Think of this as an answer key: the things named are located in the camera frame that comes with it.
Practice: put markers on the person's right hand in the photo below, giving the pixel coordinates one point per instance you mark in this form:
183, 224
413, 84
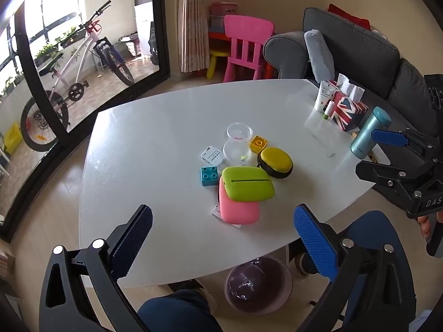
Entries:
424, 226

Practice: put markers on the yellow toy brick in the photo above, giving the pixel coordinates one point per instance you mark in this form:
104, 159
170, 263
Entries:
259, 144

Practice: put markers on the red child table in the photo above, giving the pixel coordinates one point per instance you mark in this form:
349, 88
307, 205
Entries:
216, 36

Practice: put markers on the black sliding door frame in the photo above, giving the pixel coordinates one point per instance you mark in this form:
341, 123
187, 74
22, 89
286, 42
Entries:
161, 24

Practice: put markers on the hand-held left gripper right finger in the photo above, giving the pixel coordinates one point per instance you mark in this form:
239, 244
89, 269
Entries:
315, 242

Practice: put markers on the yellow stool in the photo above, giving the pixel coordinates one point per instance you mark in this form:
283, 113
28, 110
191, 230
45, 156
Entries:
219, 54

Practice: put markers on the clear plastic container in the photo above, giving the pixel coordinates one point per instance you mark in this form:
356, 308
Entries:
235, 152

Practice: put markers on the yellow round case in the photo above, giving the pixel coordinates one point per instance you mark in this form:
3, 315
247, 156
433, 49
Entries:
277, 160

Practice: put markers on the grey-blue pillow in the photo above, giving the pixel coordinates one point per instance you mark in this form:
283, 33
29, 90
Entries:
320, 58

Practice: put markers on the person's left leg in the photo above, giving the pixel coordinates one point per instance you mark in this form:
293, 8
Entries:
173, 313

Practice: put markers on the person's left shoe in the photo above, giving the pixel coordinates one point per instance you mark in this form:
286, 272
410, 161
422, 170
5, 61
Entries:
188, 285

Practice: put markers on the teal thermos bottle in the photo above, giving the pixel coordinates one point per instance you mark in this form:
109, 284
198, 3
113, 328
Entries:
368, 135

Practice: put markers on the pink storage box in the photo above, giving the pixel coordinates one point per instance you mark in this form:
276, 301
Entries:
225, 8

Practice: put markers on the small lip balm tube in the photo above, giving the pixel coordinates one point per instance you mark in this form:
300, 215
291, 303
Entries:
327, 112

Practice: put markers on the white bicycle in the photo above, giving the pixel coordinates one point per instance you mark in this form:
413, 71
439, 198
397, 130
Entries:
75, 92

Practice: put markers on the person's right shoe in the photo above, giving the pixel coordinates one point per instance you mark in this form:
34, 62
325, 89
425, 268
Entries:
304, 264

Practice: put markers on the yellow crate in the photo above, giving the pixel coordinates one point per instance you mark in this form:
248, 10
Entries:
12, 138

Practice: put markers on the teal toy brick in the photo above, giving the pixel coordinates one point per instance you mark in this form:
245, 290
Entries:
209, 177

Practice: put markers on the purple plastic bin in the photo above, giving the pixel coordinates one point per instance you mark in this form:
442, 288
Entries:
263, 301

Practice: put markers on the grey sofa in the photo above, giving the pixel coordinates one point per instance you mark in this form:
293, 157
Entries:
363, 48

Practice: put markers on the red cushion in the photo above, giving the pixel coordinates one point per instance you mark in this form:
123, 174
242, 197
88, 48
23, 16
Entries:
356, 19

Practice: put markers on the row of potted plants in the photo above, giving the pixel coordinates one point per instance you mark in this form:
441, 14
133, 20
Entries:
46, 50

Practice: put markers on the pink pouch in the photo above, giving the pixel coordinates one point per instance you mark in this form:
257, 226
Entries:
238, 211

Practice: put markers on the white cream tube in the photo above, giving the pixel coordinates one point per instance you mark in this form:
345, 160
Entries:
323, 95

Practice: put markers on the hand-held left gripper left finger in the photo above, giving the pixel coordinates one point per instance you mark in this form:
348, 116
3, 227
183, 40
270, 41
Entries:
133, 240

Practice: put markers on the striped curtain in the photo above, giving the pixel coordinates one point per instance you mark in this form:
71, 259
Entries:
192, 24

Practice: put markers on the grey storage box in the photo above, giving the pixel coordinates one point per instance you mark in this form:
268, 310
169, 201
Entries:
218, 23

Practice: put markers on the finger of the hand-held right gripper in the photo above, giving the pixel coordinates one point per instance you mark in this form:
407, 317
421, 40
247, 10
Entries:
389, 137
380, 174

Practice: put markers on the green pouch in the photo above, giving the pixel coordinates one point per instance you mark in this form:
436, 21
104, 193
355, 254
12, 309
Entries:
247, 185

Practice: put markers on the small white box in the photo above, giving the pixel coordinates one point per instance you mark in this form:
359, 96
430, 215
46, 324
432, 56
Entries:
211, 155

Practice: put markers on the white card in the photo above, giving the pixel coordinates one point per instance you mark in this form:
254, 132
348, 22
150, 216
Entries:
216, 212

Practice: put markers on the pink child chair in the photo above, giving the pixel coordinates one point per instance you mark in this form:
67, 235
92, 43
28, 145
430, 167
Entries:
247, 27

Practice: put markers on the person's shoe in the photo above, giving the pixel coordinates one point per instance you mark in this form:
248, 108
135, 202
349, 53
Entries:
188, 285
304, 264

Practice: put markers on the clear plastic lid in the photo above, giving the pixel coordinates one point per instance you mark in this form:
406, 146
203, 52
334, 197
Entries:
238, 133

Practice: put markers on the flag print tissue box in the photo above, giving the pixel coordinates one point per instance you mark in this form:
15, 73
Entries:
346, 110

